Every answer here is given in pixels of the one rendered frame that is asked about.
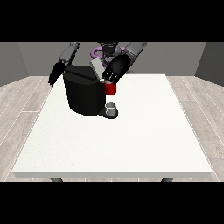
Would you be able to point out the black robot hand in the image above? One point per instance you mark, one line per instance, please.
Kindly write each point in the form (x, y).
(117, 68)
(57, 71)

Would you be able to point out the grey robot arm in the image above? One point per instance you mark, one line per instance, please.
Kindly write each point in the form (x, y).
(134, 51)
(69, 52)

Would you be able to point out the pale grey machine lid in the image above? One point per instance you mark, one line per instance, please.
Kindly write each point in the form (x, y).
(96, 66)

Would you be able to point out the red pod holder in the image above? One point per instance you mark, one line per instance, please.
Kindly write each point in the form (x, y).
(110, 88)

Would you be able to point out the black coffee machine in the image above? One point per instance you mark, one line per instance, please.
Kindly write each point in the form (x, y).
(83, 93)

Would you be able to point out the grey robot trunk purple rings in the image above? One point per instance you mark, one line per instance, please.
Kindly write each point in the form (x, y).
(106, 52)

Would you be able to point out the small grey cup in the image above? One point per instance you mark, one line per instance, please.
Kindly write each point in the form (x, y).
(111, 108)

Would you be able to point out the dark table leg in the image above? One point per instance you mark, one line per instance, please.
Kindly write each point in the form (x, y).
(56, 179)
(167, 179)

